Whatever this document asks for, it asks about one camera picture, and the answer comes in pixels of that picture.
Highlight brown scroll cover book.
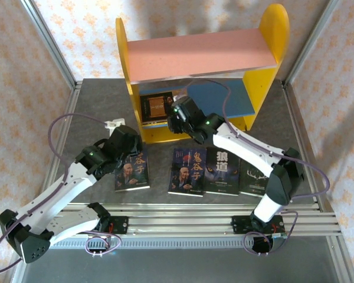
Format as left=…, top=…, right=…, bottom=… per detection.
left=140, top=91, right=175, bottom=123

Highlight dark blue old-man cover book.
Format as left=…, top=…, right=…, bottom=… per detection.
left=168, top=147, right=207, bottom=198
left=114, top=150, right=150, bottom=192

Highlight black wolf eyes book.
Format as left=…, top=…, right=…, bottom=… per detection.
left=203, top=146, right=241, bottom=195

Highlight black antler cover book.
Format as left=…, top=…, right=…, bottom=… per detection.
left=238, top=160, right=272, bottom=198

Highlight yellow pink blue bookshelf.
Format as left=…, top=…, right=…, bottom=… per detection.
left=115, top=3, right=290, bottom=144

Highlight aluminium mounting rails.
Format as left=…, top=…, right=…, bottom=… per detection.
left=19, top=202, right=342, bottom=237

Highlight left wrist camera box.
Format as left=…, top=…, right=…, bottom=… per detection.
left=104, top=117, right=127, bottom=130

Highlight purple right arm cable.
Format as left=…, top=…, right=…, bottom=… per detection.
left=181, top=78, right=330, bottom=256

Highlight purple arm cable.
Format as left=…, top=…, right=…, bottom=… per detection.
left=181, top=78, right=330, bottom=256
left=0, top=113, right=121, bottom=275

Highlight aluminium table edge rail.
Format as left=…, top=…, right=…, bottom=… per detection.
left=281, top=79, right=354, bottom=283
left=4, top=84, right=83, bottom=283

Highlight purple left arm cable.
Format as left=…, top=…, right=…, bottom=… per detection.
left=0, top=113, right=121, bottom=275

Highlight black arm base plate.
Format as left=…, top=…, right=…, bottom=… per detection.
left=76, top=216, right=129, bottom=236
left=230, top=215, right=285, bottom=236

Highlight grey slotted cable duct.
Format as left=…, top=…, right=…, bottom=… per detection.
left=28, top=237, right=328, bottom=249

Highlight aluminium frame post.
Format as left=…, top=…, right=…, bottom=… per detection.
left=282, top=0, right=343, bottom=88
left=19, top=0, right=83, bottom=89

